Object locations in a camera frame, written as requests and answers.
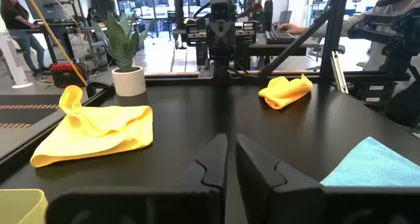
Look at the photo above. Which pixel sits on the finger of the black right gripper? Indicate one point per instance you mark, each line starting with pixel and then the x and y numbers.
pixel 229 36
pixel 214 36

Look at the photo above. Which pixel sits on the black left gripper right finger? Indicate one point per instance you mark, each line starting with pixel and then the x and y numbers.
pixel 262 184

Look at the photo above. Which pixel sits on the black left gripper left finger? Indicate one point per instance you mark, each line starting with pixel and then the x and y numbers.
pixel 210 171

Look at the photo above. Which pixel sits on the orange microfiber towel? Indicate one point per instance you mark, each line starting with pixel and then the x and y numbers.
pixel 282 92

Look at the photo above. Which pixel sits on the blue microfiber towel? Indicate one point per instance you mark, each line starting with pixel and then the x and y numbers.
pixel 377 165

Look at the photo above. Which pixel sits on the yellow microfiber towel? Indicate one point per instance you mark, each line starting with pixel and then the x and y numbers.
pixel 98 132

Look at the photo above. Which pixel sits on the yellow-green plastic bin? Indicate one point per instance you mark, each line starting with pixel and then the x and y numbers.
pixel 19 207

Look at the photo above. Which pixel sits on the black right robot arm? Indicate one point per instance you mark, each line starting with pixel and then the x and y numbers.
pixel 221 68

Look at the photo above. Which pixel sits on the black keyboard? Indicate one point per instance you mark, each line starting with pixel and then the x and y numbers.
pixel 279 37

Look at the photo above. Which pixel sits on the dark office desk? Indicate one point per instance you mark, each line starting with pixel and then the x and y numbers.
pixel 288 48

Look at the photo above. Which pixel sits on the snake plant in white pot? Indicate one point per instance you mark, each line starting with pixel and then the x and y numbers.
pixel 128 79

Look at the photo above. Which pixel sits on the standing desk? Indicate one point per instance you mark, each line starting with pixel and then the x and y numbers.
pixel 65 30

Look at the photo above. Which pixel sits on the red tool case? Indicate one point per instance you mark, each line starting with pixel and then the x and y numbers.
pixel 67 74

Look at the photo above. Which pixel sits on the person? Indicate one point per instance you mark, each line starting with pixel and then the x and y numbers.
pixel 370 10
pixel 16 20

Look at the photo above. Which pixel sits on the computer monitor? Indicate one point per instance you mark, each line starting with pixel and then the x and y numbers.
pixel 46 7

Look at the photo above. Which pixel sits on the black mechanical rig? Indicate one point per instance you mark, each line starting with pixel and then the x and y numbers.
pixel 400 53

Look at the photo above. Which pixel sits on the white stand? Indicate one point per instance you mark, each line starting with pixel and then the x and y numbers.
pixel 13 66

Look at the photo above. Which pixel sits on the black hazard-striped floor mat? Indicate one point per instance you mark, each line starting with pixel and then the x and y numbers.
pixel 19 106

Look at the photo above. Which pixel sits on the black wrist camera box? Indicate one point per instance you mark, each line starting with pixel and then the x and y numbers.
pixel 222 8

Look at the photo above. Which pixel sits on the black overhead camera frame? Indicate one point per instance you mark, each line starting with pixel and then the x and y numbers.
pixel 333 36

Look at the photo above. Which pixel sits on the silver metal bracket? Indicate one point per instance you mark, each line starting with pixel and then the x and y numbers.
pixel 339 74

